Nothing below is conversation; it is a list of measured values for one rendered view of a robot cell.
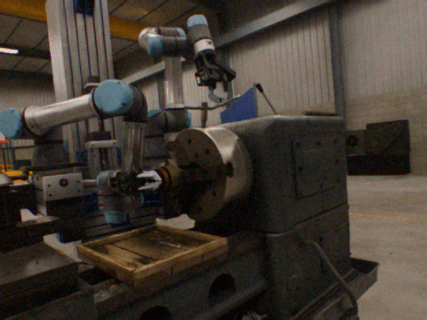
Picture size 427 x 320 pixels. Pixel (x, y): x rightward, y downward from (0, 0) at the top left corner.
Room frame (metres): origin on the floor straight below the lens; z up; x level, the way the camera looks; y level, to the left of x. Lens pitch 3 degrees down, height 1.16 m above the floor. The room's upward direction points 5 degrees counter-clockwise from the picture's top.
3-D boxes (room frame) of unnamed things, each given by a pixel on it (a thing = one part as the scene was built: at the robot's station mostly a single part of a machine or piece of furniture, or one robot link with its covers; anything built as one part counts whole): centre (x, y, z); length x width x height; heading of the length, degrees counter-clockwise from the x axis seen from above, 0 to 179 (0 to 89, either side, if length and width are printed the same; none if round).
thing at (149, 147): (1.62, 0.28, 1.21); 0.15 x 0.15 x 0.10
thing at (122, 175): (1.00, 0.26, 1.08); 0.12 x 0.09 x 0.08; 41
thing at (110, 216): (1.14, 0.36, 0.98); 0.11 x 0.08 x 0.11; 168
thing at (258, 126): (1.36, -0.26, 1.06); 0.59 x 0.48 x 0.39; 133
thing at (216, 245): (0.91, 0.20, 0.89); 0.36 x 0.30 x 0.04; 43
